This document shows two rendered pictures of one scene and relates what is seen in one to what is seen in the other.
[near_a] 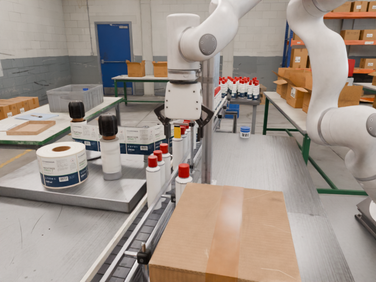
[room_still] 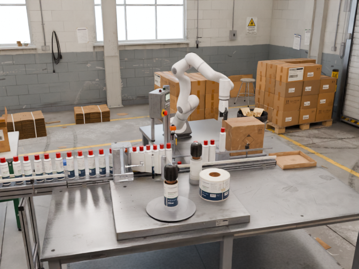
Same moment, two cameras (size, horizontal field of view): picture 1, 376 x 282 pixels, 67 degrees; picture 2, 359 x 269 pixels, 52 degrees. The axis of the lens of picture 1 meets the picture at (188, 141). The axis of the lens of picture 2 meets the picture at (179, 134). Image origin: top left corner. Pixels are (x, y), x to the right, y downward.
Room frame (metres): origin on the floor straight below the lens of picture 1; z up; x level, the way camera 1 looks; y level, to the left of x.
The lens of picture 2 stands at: (2.37, 2.44, 2.07)
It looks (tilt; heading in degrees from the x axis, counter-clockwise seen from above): 19 degrees down; 243
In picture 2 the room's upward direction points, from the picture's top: straight up
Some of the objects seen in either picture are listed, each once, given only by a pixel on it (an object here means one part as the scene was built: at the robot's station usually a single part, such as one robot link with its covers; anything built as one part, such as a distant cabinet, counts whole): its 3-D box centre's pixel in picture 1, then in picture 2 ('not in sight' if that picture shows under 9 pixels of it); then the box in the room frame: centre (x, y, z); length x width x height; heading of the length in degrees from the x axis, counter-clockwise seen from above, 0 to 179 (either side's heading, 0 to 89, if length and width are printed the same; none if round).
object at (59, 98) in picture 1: (78, 97); not in sight; (3.19, 1.25, 0.91); 0.60 x 0.40 x 0.22; 178
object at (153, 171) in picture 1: (153, 182); (212, 151); (0.93, 0.13, 0.98); 0.05 x 0.05 x 0.20
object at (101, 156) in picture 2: not in sight; (102, 161); (1.76, -0.06, 0.98); 0.05 x 0.05 x 0.20
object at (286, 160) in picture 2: not in sight; (291, 159); (0.24, 0.29, 0.85); 0.30 x 0.26 x 0.04; 167
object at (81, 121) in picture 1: (79, 126); (171, 186); (1.52, 0.61, 1.04); 0.09 x 0.09 x 0.29
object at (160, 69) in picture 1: (161, 68); not in sight; (6.83, 0.61, 0.96); 0.43 x 0.42 x 0.37; 82
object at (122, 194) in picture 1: (102, 161); (173, 199); (1.44, 0.47, 0.86); 0.80 x 0.67 x 0.05; 167
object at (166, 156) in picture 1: (164, 168); not in sight; (1.07, 0.10, 0.98); 0.05 x 0.05 x 0.20
